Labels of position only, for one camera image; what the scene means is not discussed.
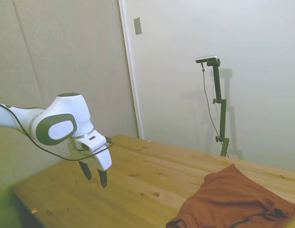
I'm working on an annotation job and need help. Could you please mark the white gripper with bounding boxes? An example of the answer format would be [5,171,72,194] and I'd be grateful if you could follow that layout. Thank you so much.
[71,142,113,189]

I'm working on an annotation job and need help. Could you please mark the grey camera on stand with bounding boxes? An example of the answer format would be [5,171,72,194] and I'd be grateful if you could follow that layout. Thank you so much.
[196,55,218,64]

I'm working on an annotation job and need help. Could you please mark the white door frame trim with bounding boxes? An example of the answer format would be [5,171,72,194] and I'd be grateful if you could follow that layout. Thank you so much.
[118,0,144,140]

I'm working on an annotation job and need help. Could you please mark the rust brown shorts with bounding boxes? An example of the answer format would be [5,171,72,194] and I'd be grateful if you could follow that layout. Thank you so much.
[166,163,295,228]

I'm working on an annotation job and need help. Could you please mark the grey wall switch plate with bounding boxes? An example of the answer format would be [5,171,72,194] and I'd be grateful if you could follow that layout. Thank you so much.
[133,17,143,36]

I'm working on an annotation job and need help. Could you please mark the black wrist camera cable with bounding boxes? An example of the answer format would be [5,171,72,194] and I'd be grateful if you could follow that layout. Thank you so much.
[0,101,114,162]

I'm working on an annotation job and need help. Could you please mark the black jointed camera stand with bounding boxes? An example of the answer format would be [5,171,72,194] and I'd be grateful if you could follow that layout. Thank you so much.
[206,59,230,157]

